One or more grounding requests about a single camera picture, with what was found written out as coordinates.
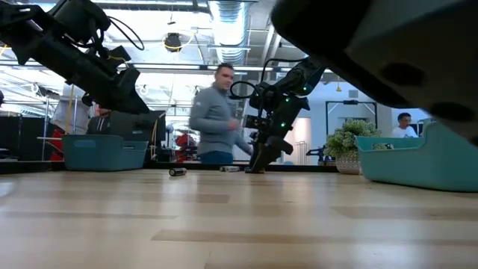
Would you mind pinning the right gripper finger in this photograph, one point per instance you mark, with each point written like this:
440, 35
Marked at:
263, 158

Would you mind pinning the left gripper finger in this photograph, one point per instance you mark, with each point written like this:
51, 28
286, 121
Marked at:
128, 101

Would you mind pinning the black copper Duracell AA battery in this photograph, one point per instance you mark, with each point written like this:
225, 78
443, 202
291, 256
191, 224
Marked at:
177, 172

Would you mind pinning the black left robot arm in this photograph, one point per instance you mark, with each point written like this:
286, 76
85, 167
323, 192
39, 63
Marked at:
37, 33

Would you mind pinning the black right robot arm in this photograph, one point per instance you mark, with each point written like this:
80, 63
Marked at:
392, 45

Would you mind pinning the black monitor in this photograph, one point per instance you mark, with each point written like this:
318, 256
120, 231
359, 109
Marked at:
142, 129

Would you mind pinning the yellow tag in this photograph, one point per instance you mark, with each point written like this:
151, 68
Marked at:
116, 58

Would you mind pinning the person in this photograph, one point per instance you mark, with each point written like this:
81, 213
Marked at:
98, 125
213, 119
69, 112
405, 129

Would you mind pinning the long ceiling light bar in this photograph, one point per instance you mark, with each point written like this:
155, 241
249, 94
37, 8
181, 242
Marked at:
168, 66

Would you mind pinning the dark teal plastic bin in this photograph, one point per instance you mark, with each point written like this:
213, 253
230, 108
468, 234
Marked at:
101, 155

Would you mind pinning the red machine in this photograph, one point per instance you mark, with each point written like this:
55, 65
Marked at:
185, 143

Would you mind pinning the potted green plant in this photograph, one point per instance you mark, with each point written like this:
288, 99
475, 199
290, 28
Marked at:
347, 140

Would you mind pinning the black ceiling dome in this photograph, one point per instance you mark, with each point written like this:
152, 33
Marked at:
173, 42

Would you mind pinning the red cart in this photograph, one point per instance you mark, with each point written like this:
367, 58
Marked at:
56, 145

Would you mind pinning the light teal plastic bin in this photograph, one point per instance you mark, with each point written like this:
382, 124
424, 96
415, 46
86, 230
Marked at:
429, 164

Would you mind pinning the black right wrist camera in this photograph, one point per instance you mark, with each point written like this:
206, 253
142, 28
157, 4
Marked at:
255, 121

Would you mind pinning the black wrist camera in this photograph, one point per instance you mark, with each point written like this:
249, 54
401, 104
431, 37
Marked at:
255, 121
119, 56

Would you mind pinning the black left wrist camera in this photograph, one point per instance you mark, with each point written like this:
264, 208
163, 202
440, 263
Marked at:
119, 56

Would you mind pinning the black aluminium table frame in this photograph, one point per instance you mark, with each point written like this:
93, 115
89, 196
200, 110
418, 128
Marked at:
310, 168

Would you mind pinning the black metal rig frame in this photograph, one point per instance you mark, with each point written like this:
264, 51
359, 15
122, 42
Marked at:
351, 102

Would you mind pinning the grey wall vent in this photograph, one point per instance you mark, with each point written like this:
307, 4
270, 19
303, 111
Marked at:
353, 93

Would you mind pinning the silver spiral air duct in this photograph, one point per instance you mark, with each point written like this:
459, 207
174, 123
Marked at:
229, 22

